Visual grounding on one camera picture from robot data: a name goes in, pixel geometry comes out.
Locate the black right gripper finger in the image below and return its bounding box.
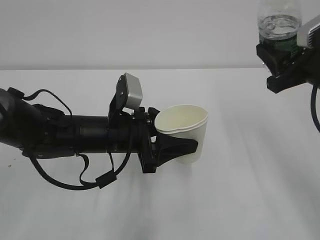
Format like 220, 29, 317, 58
256, 43, 300, 75
266, 65, 313, 94

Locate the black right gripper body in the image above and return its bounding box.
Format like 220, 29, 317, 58
292, 47, 320, 87

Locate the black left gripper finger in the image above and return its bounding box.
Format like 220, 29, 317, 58
147, 107, 160, 123
156, 133, 198, 167

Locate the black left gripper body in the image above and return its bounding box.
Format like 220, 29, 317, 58
107, 107, 157, 174

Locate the white paper cup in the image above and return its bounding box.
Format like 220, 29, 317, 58
154, 104, 209, 164

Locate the clear green-label water bottle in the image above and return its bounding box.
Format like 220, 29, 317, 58
257, 0, 303, 59

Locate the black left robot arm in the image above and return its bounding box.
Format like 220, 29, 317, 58
0, 88, 198, 174

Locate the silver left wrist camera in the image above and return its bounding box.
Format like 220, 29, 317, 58
108, 72, 143, 118

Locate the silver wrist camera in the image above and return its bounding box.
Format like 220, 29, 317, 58
108, 72, 143, 118
296, 15, 320, 49

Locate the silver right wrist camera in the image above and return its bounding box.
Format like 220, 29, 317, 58
296, 15, 320, 49

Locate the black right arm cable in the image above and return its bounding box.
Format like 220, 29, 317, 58
310, 84, 320, 132

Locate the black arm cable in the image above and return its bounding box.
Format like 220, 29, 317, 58
22, 89, 133, 191
310, 84, 320, 132

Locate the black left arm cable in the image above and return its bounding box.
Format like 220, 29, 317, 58
22, 89, 133, 191

